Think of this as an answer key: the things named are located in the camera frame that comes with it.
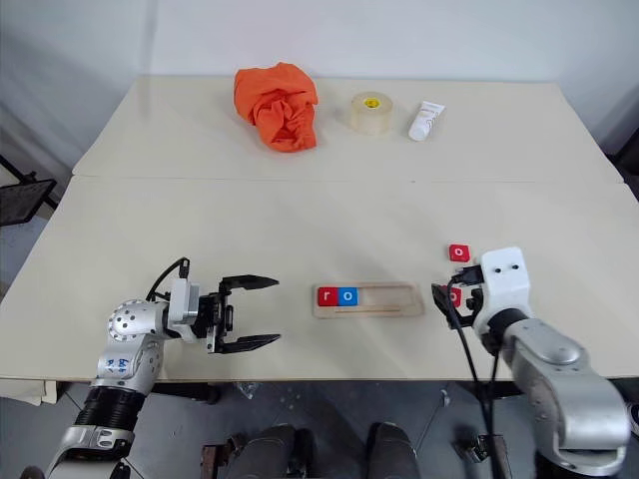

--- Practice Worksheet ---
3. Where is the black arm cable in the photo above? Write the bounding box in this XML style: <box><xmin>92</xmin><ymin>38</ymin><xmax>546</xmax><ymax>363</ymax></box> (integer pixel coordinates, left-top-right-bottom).
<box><xmin>145</xmin><ymin>256</ymin><xmax>192</xmax><ymax>303</ymax></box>
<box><xmin>445</xmin><ymin>264</ymin><xmax>503</xmax><ymax>479</ymax></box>

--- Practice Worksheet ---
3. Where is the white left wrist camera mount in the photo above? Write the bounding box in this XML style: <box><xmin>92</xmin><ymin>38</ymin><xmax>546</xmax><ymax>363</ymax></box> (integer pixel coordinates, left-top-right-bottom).
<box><xmin>167</xmin><ymin>277</ymin><xmax>202</xmax><ymax>343</ymax></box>

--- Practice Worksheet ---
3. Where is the black metal stand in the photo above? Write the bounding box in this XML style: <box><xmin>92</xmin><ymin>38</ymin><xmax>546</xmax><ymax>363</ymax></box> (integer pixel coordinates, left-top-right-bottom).
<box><xmin>0</xmin><ymin>153</ymin><xmax>58</xmax><ymax>227</ymax></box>

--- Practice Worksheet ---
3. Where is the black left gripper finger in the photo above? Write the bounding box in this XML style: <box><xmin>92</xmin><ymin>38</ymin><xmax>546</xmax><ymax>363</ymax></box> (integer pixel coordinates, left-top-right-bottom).
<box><xmin>218</xmin><ymin>273</ymin><xmax>281</xmax><ymax>296</ymax></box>
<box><xmin>207</xmin><ymin>332</ymin><xmax>283</xmax><ymax>356</ymax></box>

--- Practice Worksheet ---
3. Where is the white cream tube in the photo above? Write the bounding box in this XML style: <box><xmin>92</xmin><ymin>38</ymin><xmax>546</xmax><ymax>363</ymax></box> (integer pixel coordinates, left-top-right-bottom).
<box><xmin>407</xmin><ymin>101</ymin><xmax>446</xmax><ymax>142</ymax></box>

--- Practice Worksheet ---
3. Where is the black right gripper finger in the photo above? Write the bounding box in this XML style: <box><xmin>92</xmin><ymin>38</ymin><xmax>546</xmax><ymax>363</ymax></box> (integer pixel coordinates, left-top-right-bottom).
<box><xmin>430</xmin><ymin>282</ymin><xmax>463</xmax><ymax>330</ymax></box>

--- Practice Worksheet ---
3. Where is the clear tape roll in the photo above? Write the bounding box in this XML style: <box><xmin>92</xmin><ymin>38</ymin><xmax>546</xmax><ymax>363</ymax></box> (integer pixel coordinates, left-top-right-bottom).
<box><xmin>347</xmin><ymin>91</ymin><xmax>395</xmax><ymax>136</ymax></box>

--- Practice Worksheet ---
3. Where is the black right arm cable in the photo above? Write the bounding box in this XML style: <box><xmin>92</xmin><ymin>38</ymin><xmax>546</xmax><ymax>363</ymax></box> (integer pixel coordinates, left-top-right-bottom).
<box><xmin>445</xmin><ymin>264</ymin><xmax>503</xmax><ymax>479</ymax></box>

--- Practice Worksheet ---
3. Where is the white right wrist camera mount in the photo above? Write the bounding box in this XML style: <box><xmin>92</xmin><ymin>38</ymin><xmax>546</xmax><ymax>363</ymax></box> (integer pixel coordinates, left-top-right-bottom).
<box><xmin>471</xmin><ymin>245</ymin><xmax>531</xmax><ymax>343</ymax></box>

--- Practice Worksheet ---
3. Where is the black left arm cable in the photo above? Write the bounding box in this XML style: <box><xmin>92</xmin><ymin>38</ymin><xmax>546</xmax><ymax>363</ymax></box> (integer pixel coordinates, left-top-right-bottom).
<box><xmin>145</xmin><ymin>256</ymin><xmax>192</xmax><ymax>303</ymax></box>

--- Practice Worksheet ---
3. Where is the crumpled orange cloth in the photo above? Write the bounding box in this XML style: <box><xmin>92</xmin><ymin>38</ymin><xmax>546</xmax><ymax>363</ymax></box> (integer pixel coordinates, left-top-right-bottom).
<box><xmin>233</xmin><ymin>61</ymin><xmax>320</xmax><ymax>154</ymax></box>

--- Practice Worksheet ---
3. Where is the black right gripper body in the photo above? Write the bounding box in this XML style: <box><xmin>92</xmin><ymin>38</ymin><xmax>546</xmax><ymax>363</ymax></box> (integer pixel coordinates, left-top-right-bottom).
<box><xmin>458</xmin><ymin>284</ymin><xmax>484</xmax><ymax>328</ymax></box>

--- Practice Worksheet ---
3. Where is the wooden letter tray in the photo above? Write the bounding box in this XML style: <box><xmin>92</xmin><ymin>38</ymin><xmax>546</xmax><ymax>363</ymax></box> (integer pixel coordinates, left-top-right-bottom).
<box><xmin>312</xmin><ymin>281</ymin><xmax>426</xmax><ymax>319</ymax></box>

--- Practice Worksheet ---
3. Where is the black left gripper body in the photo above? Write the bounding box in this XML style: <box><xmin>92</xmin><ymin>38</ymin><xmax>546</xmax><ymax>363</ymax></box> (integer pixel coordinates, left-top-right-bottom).
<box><xmin>192</xmin><ymin>287</ymin><xmax>236</xmax><ymax>354</ymax></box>

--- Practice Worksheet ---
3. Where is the dark rounded shape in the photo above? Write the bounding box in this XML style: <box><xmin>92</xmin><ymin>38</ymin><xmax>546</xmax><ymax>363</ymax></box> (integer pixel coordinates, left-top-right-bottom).
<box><xmin>227</xmin><ymin>423</ymin><xmax>314</xmax><ymax>479</ymax></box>

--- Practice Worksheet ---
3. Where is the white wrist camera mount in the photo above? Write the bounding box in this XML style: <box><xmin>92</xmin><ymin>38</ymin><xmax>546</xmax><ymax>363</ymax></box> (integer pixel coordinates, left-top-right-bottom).
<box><xmin>471</xmin><ymin>245</ymin><xmax>531</xmax><ymax>343</ymax></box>
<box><xmin>167</xmin><ymin>277</ymin><xmax>202</xmax><ymax>343</ymax></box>

